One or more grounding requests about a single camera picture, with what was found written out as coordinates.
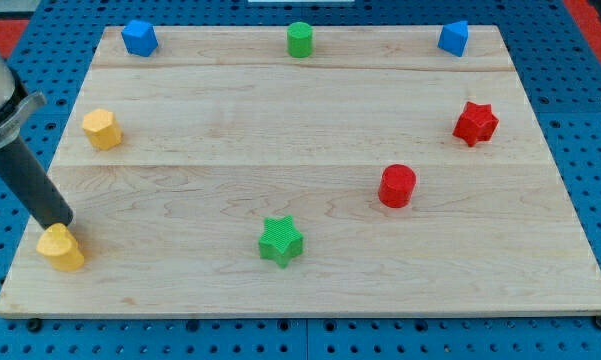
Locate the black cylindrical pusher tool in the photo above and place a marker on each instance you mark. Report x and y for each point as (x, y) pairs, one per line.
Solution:
(28, 181)

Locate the yellow heart block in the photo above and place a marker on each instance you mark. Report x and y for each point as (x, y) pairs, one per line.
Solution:
(60, 248)

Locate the red cylinder block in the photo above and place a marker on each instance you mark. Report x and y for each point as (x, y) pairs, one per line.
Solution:
(397, 185)

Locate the blue cube block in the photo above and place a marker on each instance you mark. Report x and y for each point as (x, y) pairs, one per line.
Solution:
(139, 38)

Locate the wooden board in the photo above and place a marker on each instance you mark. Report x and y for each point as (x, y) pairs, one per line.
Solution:
(222, 129)

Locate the green star block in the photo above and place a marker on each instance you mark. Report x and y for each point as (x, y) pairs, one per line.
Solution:
(280, 241)

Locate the yellow hexagon block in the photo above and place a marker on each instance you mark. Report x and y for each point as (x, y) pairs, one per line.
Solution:
(102, 129)

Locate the red star block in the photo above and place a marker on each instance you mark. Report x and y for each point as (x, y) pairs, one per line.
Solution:
(477, 123)

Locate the blue triangle block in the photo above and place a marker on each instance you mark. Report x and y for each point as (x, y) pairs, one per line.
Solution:
(454, 37)

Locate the green cylinder block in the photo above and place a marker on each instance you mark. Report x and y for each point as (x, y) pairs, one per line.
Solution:
(299, 40)

